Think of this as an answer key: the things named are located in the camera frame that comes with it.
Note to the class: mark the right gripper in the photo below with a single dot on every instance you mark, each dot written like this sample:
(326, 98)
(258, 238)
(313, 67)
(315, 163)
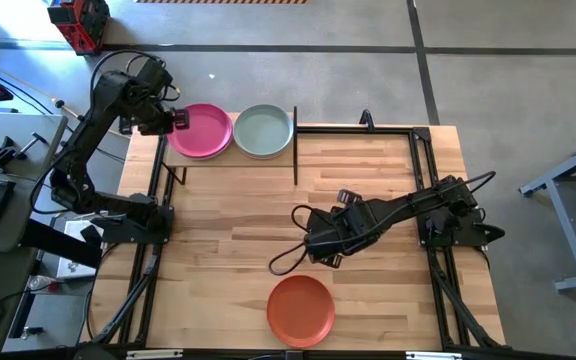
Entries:
(335, 232)

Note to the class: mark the red black device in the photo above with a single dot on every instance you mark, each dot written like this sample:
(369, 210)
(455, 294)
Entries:
(80, 22)

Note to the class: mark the orange plate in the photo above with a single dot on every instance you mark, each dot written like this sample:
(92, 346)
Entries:
(300, 311)

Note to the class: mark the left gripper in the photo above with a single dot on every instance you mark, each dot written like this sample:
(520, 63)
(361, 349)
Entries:
(155, 122)

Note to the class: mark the pink plate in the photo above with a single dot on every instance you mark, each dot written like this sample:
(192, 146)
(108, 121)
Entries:
(205, 132)

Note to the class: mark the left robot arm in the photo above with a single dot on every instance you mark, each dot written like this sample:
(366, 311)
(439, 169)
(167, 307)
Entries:
(88, 145)

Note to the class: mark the grey desk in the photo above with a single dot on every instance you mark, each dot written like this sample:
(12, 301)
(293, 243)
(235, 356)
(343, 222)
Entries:
(33, 130)

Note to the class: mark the silver metal bracket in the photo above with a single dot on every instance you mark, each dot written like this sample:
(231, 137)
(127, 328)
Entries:
(154, 354)
(433, 355)

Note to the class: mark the white printed box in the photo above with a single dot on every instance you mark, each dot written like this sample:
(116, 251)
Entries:
(75, 260)

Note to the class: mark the black aluminium table frame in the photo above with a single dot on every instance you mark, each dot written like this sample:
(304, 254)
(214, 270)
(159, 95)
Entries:
(358, 131)

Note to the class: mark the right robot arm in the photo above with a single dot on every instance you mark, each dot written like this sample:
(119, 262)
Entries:
(443, 210)

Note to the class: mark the grey metal stand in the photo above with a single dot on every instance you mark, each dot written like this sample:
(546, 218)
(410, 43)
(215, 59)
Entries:
(563, 220)

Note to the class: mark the pale grey plate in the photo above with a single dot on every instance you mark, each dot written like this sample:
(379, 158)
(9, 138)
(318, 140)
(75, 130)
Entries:
(263, 131)

